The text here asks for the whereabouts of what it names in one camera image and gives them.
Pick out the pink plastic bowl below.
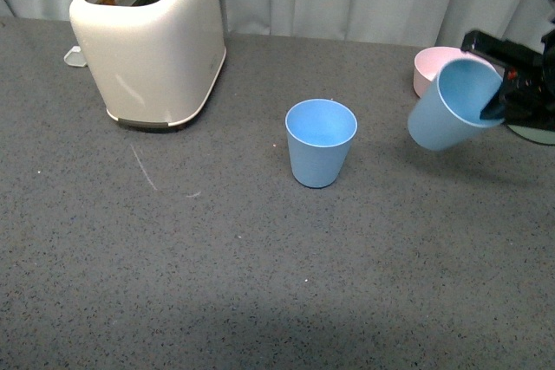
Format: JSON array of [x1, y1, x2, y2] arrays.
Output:
[[413, 46, 496, 97]]

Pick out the green plastic bowl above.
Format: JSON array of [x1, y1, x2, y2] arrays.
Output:
[[507, 125, 555, 146]]

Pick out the cream white toaster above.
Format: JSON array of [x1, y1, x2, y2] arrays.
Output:
[[69, 0, 226, 128]]

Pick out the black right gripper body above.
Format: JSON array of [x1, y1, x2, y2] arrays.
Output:
[[502, 30, 554, 132]]

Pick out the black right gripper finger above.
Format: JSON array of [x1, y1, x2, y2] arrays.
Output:
[[480, 84, 514, 120], [460, 29, 542, 68]]

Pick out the light blue plastic cup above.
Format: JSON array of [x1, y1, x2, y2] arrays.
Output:
[[408, 58, 504, 151]]

